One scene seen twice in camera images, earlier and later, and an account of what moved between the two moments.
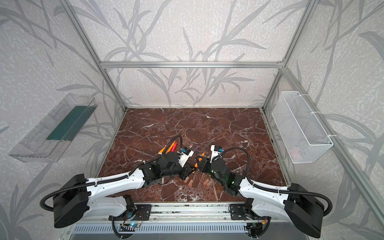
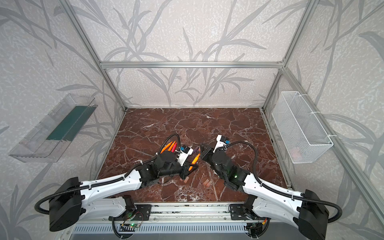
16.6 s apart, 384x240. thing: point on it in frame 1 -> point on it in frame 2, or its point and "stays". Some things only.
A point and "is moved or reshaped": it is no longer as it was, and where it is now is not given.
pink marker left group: (174, 147) stays
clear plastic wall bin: (45, 142) stays
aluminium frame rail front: (190, 212) stays
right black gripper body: (207, 165) -> (207, 154)
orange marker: (202, 155) is moved or reshaped
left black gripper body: (184, 171) stays
